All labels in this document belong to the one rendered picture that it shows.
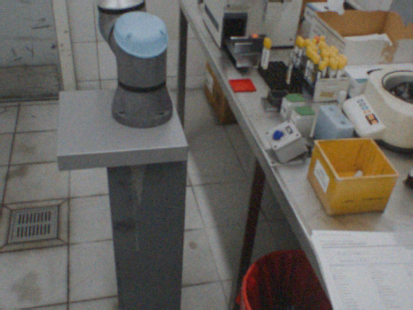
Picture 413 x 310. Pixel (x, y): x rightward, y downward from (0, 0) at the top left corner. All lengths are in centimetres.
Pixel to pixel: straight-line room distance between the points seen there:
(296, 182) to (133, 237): 49
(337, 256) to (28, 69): 243
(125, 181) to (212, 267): 92
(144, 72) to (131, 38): 8
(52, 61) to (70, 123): 186
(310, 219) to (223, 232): 119
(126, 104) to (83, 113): 13
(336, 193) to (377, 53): 65
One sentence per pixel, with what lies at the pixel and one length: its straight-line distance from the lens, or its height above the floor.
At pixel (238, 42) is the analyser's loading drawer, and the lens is 156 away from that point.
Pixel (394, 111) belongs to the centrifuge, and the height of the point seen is 98.
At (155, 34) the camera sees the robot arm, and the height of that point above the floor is 113.
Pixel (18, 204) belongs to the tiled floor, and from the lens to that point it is 235.
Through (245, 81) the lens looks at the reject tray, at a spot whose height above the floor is 88.
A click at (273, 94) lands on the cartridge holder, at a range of 134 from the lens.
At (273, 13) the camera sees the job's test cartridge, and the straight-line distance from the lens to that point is 139.
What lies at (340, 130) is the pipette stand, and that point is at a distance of 110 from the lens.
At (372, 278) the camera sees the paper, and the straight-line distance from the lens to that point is 89.
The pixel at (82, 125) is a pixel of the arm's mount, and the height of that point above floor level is 92.
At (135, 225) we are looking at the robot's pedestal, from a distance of 128.
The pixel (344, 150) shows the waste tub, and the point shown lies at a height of 95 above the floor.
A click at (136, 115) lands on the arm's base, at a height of 95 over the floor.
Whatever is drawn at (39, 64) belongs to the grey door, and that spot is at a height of 25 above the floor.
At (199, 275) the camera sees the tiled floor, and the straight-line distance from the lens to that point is 197.
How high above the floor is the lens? 153
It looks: 37 degrees down
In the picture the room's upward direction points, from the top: 5 degrees clockwise
